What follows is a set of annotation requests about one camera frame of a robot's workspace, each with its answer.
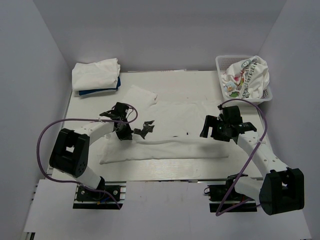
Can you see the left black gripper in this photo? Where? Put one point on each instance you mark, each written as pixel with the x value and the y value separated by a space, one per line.
pixel 126 135

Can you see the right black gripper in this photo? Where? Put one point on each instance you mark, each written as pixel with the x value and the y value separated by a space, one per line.
pixel 217 136

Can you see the plain white t shirt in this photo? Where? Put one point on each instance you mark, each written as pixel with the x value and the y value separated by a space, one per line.
pixel 175 135

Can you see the white printed t shirt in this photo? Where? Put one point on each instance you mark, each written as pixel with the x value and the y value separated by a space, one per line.
pixel 246 79

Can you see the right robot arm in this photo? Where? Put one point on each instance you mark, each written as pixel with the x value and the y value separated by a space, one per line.
pixel 282 189

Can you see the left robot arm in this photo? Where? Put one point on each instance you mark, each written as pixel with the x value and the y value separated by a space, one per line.
pixel 70 153

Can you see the folded blue t shirt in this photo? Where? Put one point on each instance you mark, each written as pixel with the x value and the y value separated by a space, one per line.
pixel 93 91

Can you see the folded white t shirt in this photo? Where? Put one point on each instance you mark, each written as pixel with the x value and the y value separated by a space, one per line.
pixel 96 75

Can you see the white plastic basket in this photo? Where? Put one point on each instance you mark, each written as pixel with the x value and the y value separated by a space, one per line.
pixel 223 62

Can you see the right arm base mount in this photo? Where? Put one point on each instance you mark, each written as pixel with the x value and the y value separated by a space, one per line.
pixel 215 194

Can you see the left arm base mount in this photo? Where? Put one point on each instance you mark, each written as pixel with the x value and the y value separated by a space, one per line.
pixel 83 199

